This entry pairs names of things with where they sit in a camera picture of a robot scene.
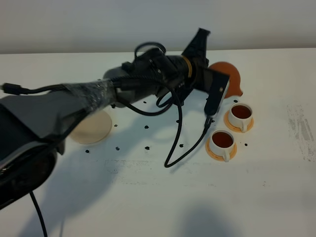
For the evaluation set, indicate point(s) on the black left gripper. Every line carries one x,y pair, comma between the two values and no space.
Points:
192,67

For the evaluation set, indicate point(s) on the brown clay teapot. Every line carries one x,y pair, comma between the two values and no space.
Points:
234,77

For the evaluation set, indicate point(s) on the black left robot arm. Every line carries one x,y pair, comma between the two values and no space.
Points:
34,123

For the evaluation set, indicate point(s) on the beige round teapot coaster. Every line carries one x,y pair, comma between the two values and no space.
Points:
93,129

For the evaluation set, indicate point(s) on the rear orange saucer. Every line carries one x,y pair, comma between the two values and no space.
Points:
233,128

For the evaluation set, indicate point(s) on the orange saucer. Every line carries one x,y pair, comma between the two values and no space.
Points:
233,128
218,153

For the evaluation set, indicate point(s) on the rear white teacup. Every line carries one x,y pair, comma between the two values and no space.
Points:
240,116

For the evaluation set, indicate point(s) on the white teacup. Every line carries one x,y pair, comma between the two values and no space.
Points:
240,116
222,138

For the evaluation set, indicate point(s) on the front white teacup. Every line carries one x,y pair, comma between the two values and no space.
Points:
222,138

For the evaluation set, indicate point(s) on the front orange saucer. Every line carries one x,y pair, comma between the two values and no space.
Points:
218,153

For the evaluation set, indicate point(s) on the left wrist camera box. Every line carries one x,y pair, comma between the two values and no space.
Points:
216,83

